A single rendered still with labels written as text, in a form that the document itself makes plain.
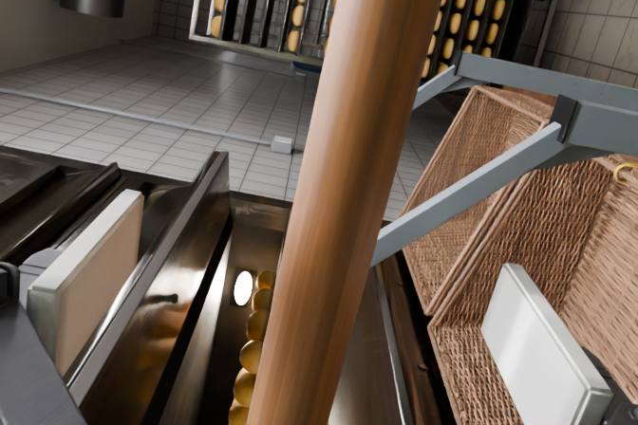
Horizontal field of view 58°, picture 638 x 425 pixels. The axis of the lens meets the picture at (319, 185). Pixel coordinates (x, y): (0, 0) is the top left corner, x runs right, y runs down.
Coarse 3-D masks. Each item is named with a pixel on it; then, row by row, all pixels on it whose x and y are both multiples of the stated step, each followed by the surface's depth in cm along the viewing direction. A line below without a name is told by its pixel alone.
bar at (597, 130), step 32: (480, 64) 101; (512, 64) 101; (416, 96) 104; (576, 96) 103; (608, 96) 103; (544, 128) 59; (576, 128) 56; (608, 128) 56; (512, 160) 58; (544, 160) 58; (576, 160) 59; (448, 192) 60; (480, 192) 59; (416, 224) 60; (384, 256) 62
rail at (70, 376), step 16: (208, 160) 162; (192, 192) 137; (176, 208) 127; (160, 240) 110; (144, 256) 103; (128, 288) 92; (112, 304) 88; (112, 320) 84; (96, 336) 80; (80, 352) 76; (80, 368) 73
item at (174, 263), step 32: (224, 160) 165; (224, 192) 167; (192, 224) 124; (224, 224) 169; (160, 256) 104; (192, 256) 125; (160, 288) 100; (192, 288) 126; (128, 320) 84; (160, 320) 101; (96, 352) 76; (128, 352) 84; (160, 352) 102; (96, 384) 71; (128, 384) 84; (96, 416) 72; (128, 416) 85
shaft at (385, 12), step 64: (384, 0) 16; (384, 64) 16; (320, 128) 17; (384, 128) 17; (320, 192) 18; (384, 192) 18; (320, 256) 18; (320, 320) 19; (256, 384) 21; (320, 384) 20
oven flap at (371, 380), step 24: (384, 288) 132; (360, 312) 127; (384, 312) 122; (360, 336) 119; (384, 336) 117; (360, 360) 111; (384, 360) 110; (360, 384) 104; (384, 384) 103; (336, 408) 99; (360, 408) 98; (384, 408) 98; (408, 408) 94
